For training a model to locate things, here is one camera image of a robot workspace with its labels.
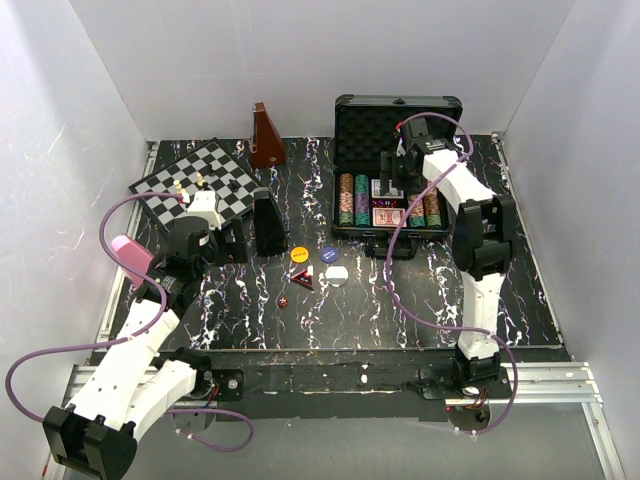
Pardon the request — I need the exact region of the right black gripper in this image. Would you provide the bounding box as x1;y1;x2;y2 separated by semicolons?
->
379;151;428;197

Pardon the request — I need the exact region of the red playing card deck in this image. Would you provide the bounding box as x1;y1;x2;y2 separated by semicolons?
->
372;207;406;228

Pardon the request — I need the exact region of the blue small blind button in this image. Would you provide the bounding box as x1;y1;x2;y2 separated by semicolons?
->
320;247;339;264

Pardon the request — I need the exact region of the clear dealer button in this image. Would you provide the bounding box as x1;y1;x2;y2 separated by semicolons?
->
325;265;349;288

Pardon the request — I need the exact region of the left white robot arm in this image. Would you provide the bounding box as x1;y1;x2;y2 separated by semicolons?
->
43;216;248;479

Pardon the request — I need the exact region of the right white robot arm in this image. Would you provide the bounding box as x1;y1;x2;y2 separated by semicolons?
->
381;112;516;398

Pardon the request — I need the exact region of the green purple chip row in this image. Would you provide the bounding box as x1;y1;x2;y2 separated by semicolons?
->
354;174;370;227

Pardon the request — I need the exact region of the blue playing card deck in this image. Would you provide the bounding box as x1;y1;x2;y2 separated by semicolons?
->
371;179;405;200

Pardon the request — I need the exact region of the black poker chip case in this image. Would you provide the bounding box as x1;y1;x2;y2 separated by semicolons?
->
332;94;463;259

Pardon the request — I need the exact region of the yellow big blind button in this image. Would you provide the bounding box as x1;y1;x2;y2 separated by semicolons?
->
290;246;309;264

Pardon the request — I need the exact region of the leftmost poker chip row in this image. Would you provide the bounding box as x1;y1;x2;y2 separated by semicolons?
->
338;173;355;226

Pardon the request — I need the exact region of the poker chip row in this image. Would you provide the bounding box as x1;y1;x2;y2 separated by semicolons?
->
423;190;442;229
338;173;355;226

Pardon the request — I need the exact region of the orange green chip row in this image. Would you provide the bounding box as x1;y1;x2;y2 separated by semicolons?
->
408;200;426;228

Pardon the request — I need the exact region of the rightmost poker chip row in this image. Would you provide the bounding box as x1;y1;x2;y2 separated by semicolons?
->
423;190;442;229

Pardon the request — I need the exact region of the black white chessboard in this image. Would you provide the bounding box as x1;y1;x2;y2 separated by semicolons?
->
129;139;259;237

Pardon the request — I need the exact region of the brown wooden metronome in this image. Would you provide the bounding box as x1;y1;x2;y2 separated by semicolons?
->
250;102;286;170

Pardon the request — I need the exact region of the pink metronome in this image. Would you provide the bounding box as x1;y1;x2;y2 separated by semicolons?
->
111;235;153;289

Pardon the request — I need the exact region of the black front mounting bar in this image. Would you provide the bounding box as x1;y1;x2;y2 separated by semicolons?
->
197;348;453;422

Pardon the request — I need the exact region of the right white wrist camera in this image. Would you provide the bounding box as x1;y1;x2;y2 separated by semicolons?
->
395;121;406;157

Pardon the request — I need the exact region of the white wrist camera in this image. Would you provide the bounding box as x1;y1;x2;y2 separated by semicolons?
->
185;190;223;230
395;121;406;157

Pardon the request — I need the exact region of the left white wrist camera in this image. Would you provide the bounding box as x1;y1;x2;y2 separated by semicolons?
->
185;190;223;230

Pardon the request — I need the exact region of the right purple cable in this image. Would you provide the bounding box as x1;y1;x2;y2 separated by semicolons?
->
383;112;516;435

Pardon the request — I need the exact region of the purple cable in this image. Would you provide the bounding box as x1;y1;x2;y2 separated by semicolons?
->
3;192;255;454
383;112;516;435

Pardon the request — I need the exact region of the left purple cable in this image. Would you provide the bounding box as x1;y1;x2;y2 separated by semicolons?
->
3;192;255;454

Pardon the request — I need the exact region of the aluminium rail frame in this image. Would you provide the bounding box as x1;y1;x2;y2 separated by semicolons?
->
42;132;626;480

